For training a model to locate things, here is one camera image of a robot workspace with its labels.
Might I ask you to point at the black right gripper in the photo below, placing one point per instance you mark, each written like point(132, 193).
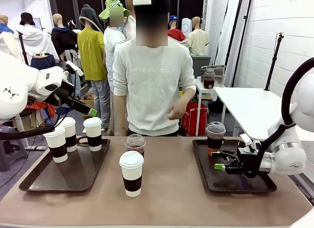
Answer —
point(239, 164)

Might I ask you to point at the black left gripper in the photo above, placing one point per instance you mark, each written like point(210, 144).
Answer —
point(65, 93)

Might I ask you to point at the clear plastic iced coffee cup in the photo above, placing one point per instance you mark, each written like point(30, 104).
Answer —
point(215, 139)
point(135, 144)

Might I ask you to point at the white paper coffee cup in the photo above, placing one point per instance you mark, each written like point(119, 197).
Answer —
point(92, 133)
point(57, 147)
point(70, 134)
point(131, 169)

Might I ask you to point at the person's left forearm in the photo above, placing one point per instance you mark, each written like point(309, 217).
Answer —
point(187, 96)

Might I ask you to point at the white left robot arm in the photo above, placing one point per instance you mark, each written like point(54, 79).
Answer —
point(14, 90)

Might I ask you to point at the brown plastic tray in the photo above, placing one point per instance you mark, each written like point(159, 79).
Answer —
point(233, 183)
point(63, 181)

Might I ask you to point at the person's left hand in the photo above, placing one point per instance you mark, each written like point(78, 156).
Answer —
point(176, 112)

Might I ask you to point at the cardboard box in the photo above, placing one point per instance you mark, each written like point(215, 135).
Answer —
point(89, 103)

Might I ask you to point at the orange cloth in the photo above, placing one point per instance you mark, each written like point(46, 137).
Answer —
point(36, 105)

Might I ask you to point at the red shopping bag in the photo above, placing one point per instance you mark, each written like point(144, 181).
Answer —
point(193, 120)

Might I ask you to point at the mannequin in yellow-green shirt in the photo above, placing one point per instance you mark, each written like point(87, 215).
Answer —
point(92, 53)

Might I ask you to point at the half mannequin in blue jeans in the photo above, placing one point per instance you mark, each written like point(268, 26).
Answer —
point(44, 62)

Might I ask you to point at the large white table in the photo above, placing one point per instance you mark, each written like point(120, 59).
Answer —
point(245, 102)

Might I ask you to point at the person in white sweatshirt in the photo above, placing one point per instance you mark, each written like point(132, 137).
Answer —
point(152, 90)

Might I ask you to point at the mannequin in green checked hat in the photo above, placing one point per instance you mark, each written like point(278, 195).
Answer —
point(111, 41)

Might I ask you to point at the mannequin in black sweater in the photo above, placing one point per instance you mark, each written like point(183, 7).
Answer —
point(62, 38)

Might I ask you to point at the small white side table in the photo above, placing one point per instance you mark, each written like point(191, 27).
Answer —
point(198, 86)

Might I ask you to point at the glass jar with dark liquid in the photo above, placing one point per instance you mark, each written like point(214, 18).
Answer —
point(209, 80)

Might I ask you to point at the mannequin with black bucket hat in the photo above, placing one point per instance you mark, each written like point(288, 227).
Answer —
point(34, 41)

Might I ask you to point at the gray stool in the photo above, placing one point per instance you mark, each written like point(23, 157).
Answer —
point(12, 151)

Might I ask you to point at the plain black tripod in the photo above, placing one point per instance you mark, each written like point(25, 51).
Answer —
point(23, 48)

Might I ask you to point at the metal container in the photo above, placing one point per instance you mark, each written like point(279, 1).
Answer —
point(218, 70)

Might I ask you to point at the bald mannequin in white shirt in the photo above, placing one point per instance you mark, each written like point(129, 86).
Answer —
point(130, 29)

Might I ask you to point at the gray bin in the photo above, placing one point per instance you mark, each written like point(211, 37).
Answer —
point(201, 63)

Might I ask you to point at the mannequin with blue scarf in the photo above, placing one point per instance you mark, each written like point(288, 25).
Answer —
point(6, 38)

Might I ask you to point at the mannequin in red shirt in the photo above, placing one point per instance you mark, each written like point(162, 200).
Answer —
point(176, 35)

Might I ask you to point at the white leaning backdrop panel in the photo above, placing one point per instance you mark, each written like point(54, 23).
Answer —
point(233, 41)

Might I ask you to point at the mannequin in cream shirt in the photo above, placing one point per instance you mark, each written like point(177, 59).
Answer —
point(198, 41)

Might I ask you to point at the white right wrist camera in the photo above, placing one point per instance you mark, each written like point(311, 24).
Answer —
point(250, 145)

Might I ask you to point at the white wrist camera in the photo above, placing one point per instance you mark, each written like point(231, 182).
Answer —
point(73, 68)
point(250, 145)

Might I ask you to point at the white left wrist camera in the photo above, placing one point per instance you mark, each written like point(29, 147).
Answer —
point(73, 68)

